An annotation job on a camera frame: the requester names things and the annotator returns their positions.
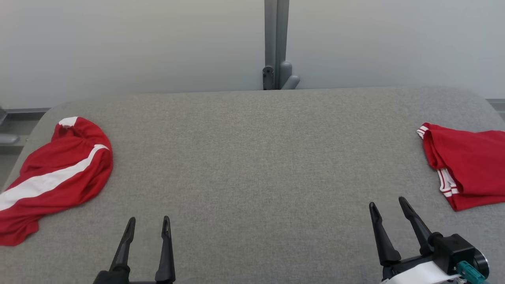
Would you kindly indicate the grey fabric sofa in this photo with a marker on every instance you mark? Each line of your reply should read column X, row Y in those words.
column 252, row 165

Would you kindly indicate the grey horizontal metal rail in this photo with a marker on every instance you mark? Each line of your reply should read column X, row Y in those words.
column 496, row 103

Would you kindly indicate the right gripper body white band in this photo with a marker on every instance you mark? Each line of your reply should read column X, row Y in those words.
column 418, row 274

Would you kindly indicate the red jersey with black lettering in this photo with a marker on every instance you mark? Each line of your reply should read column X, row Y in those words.
column 469, row 165

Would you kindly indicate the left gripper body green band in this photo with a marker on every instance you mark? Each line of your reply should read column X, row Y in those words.
column 114, row 278

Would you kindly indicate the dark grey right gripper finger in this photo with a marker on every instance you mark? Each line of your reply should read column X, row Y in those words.
column 418, row 228
column 384, row 244

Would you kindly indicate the red shorts with white stripe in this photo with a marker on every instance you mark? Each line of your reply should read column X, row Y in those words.
column 59, row 169

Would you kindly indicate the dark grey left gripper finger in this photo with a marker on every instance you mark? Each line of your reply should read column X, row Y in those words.
column 166, row 256
column 123, row 248

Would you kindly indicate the grey metal base leg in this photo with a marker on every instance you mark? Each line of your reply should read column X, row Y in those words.
column 8, row 139

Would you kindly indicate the grey metal post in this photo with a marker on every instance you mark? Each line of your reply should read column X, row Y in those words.
column 276, row 39

